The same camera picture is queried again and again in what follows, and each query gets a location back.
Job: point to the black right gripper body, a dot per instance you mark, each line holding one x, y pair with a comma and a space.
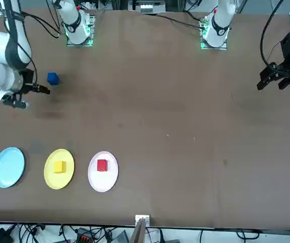
27, 77

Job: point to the blue cube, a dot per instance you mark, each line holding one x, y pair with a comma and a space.
53, 79

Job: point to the yellow cube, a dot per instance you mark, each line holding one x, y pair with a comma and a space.
59, 167

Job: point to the red cube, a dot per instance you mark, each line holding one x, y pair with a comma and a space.
102, 165

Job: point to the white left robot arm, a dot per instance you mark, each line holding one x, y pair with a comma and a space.
219, 27

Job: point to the blue plate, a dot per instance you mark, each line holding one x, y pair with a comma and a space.
8, 167

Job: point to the yellow plate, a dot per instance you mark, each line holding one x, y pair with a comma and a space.
58, 181

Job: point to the white plate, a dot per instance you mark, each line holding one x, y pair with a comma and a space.
102, 182

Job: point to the white power strip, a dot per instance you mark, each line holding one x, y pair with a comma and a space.
148, 7

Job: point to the black power adapter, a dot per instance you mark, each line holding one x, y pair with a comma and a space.
0, 235

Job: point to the red black power strip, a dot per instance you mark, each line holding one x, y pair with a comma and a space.
84, 236

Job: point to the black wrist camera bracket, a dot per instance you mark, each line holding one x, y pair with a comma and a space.
14, 103

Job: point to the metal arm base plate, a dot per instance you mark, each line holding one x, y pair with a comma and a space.
223, 46
91, 41

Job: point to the aluminium frame post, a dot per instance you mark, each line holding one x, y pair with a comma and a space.
140, 227

